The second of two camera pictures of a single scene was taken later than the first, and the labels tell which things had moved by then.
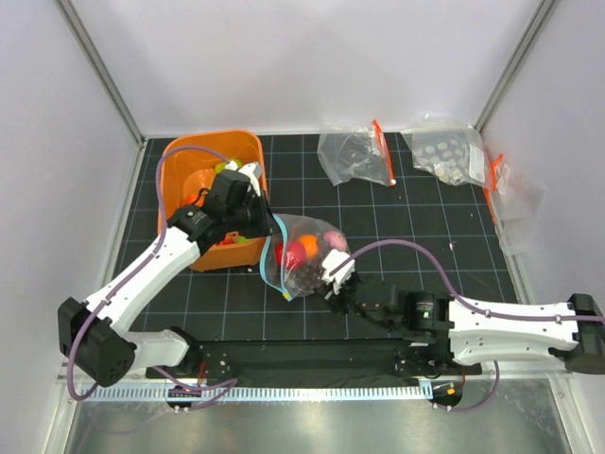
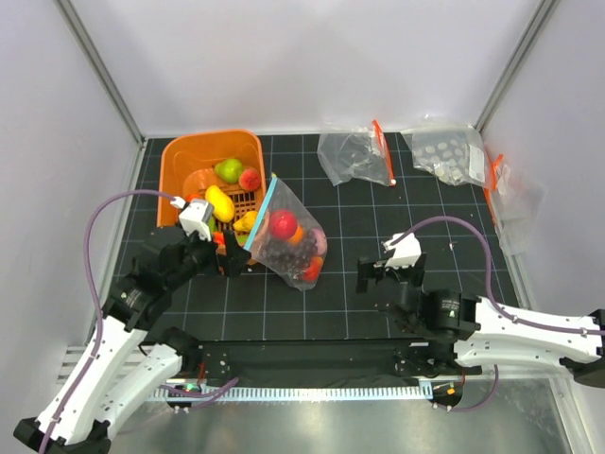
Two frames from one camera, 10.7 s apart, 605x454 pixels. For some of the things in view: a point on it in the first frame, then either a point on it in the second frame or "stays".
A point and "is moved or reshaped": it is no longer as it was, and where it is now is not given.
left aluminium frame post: [102, 71] stays
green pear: [221, 166] stays
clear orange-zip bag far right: [514, 203] stays
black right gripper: [336, 300] → [369, 270]
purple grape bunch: [305, 273] → [292, 256]
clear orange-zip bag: [355, 153] stays
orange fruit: [310, 245] → [298, 236]
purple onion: [336, 240] → [321, 242]
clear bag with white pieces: [454, 153] stays
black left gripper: [267, 224] → [235, 254]
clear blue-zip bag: [292, 259] is moved or reshaped
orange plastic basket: [187, 163] stays
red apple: [295, 254] → [283, 223]
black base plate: [316, 358] stays
